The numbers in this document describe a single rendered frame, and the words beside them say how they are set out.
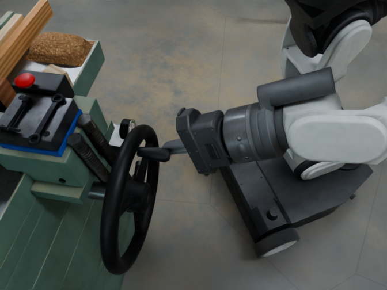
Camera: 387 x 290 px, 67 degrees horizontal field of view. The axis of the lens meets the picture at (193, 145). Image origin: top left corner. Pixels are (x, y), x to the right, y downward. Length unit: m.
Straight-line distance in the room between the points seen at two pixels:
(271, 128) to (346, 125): 0.09
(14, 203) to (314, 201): 1.13
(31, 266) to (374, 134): 0.62
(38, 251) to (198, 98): 1.37
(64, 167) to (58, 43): 0.34
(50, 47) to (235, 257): 1.09
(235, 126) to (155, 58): 1.73
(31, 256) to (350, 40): 0.76
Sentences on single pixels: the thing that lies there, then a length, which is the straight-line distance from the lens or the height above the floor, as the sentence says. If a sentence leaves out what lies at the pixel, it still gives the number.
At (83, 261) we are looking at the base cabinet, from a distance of 0.91.
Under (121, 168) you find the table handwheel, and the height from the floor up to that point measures 0.95.
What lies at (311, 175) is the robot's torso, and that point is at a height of 0.29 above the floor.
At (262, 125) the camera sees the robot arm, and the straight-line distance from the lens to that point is 0.41.
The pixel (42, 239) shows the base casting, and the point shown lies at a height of 0.76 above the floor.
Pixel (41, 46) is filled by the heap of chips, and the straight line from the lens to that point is 0.76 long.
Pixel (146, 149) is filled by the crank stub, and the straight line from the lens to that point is 0.51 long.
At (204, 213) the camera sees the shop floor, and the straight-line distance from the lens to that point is 1.44.
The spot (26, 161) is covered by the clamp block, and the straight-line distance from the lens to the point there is 0.54.
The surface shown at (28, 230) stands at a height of 0.82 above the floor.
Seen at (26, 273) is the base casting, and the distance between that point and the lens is 0.68.
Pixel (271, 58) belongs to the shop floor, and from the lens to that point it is 2.17.
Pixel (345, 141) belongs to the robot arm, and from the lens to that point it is 0.39.
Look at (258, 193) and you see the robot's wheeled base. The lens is 1.30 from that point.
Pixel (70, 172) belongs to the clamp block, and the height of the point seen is 0.93.
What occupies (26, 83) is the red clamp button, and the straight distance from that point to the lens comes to 0.53.
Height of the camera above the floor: 1.35
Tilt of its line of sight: 57 degrees down
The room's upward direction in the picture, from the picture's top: straight up
